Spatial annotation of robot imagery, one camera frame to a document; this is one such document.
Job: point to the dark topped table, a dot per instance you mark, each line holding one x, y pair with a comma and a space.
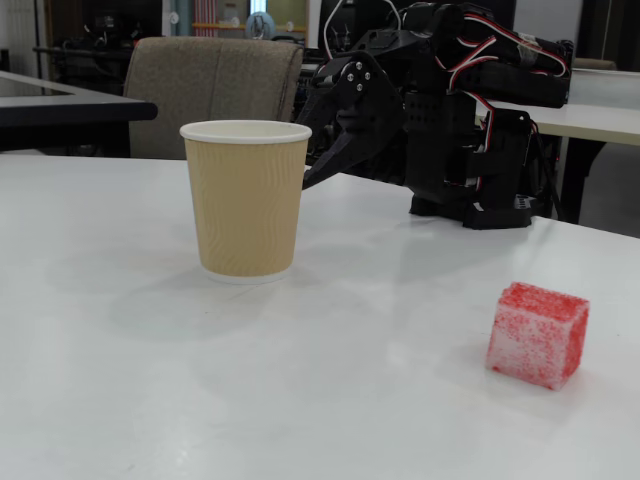
75, 107

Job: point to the red speckled foam cube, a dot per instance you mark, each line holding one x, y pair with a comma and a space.
535, 335

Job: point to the brown fabric chair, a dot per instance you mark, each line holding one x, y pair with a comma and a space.
200, 80

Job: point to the dark cluttered workbench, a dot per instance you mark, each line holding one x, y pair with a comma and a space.
90, 55

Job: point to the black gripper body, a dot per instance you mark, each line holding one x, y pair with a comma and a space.
361, 100

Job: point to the tan chair back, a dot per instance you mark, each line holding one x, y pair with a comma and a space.
595, 64

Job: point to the red white striped panel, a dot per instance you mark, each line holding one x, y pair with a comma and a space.
206, 15

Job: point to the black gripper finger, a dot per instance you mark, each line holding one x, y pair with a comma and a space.
350, 145
358, 95

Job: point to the white topped table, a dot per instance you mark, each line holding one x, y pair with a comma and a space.
600, 120

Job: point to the blue round fan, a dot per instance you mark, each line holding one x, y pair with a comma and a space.
259, 25

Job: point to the tan ribbed paper cup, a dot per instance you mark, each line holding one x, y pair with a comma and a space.
245, 210

